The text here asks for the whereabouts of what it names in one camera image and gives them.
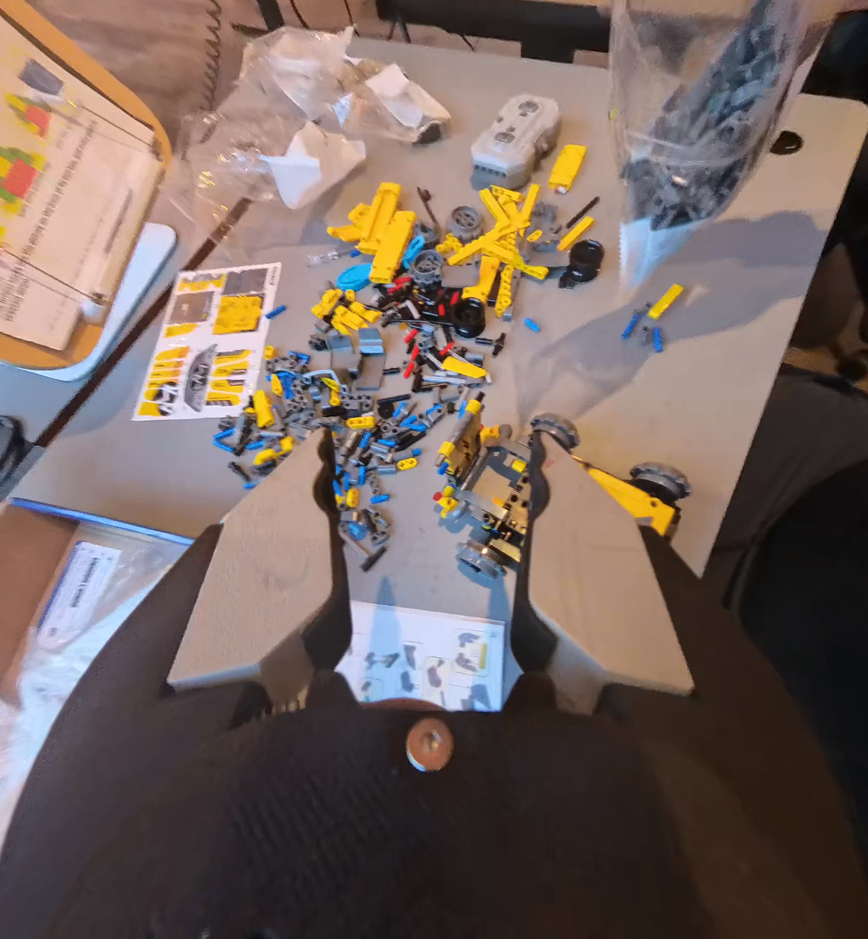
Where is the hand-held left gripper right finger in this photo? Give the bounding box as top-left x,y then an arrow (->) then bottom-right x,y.
509,433 -> 695,713

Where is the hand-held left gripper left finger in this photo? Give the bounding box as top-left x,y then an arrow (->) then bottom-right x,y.
168,427 -> 353,694

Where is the yellow black toy vehicle model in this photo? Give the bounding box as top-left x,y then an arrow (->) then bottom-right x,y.
434,396 -> 691,584

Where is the pile of small building pieces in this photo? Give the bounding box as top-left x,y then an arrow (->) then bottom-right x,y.
214,286 -> 508,573

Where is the yellow grey sticker sheet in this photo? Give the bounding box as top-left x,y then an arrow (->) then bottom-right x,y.
132,263 -> 282,423

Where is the clear plastic parts bag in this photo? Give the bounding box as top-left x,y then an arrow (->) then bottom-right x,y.
610,0 -> 834,289

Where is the grey desk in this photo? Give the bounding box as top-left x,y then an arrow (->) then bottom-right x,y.
8,37 -> 868,709

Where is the white instruction booklet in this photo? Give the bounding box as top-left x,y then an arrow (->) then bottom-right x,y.
334,602 -> 507,713

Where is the person's body in dark clothes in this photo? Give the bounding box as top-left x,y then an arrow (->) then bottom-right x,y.
698,367 -> 868,939

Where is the bundle of clear plastic bags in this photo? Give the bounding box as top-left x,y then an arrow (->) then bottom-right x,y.
0,541 -> 178,889

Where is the yellow panel block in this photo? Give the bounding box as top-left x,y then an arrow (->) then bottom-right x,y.
549,144 -> 589,196

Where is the crumpled clear plastic bag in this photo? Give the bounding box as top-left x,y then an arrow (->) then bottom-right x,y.
177,28 -> 453,230

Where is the cardboard sign with paper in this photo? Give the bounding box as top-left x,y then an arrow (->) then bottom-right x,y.
0,0 -> 172,371

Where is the grey battery box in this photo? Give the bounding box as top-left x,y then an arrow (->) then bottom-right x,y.
470,95 -> 561,184

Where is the black coiled cable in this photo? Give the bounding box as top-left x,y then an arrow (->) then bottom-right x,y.
202,0 -> 225,74

